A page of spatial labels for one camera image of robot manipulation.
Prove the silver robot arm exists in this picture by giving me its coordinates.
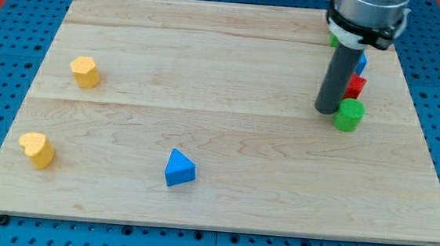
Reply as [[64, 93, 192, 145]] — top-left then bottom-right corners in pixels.
[[326, 0, 411, 50]]

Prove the green block behind arm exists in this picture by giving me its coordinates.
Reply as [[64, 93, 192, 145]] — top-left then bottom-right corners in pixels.
[[329, 34, 338, 47]]

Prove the yellow hexagon block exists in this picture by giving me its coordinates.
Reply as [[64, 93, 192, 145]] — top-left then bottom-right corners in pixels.
[[71, 56, 101, 89]]

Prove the blue triangle block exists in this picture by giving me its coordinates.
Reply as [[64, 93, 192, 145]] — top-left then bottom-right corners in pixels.
[[164, 149, 196, 186]]

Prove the wooden board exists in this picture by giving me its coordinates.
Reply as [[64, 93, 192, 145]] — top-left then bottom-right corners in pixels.
[[0, 0, 440, 246]]

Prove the green cylinder block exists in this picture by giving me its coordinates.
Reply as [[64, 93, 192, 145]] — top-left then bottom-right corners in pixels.
[[333, 98, 365, 132]]

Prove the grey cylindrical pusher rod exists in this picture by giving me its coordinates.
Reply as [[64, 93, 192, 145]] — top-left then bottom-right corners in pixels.
[[315, 43, 363, 115]]

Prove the red block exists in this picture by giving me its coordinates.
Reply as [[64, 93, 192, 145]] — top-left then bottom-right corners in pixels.
[[343, 73, 367, 99]]

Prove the yellow heart block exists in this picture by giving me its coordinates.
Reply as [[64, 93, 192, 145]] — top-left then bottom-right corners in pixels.
[[18, 132, 55, 169]]

